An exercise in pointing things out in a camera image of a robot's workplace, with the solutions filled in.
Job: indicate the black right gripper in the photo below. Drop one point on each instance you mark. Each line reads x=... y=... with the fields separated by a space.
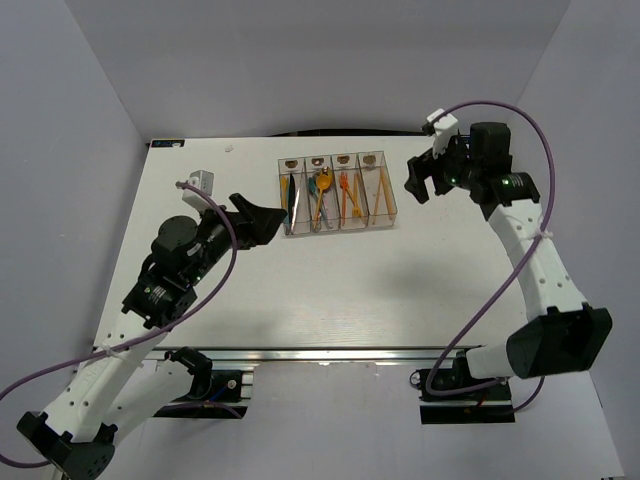
x=425 y=166

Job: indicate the teal plastic knife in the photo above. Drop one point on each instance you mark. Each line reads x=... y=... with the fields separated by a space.
x=290 y=199

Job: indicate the iridescent rainbow metal spoon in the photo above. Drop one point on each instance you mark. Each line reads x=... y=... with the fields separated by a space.
x=328 y=199

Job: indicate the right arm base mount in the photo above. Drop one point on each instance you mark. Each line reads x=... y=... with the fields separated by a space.
x=492 y=405

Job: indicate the red-orange plastic fork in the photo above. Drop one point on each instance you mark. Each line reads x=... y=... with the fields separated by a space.
x=344 y=204

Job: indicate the orange plastic chopstick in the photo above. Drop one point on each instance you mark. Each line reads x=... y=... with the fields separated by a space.
x=386 y=192
x=378 y=193

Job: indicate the orange plastic spoon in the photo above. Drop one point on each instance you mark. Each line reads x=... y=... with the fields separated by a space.
x=322 y=183

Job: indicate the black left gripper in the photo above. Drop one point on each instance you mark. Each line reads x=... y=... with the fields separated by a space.
x=254 y=224

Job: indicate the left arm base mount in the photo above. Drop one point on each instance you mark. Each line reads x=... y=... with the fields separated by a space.
x=218 y=391

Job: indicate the orange plastic knife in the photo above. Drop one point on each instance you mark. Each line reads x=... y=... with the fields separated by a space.
x=283 y=192

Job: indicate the clear four-compartment utensil organizer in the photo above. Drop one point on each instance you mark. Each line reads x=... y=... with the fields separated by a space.
x=367 y=165

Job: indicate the aluminium table edge rail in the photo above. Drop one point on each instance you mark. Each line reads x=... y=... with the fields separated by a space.
x=341 y=354

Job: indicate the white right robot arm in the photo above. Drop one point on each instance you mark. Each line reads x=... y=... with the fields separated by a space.
x=563 y=332

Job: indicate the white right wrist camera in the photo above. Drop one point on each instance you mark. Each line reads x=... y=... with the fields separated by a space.
x=441 y=128

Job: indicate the yellow-orange fork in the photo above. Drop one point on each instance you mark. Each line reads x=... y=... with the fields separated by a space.
x=350 y=195
x=356 y=197

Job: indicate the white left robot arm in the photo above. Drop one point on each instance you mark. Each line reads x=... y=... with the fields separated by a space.
x=78 y=432

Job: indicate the teal plastic spoon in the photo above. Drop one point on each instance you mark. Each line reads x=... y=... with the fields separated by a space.
x=312 y=189

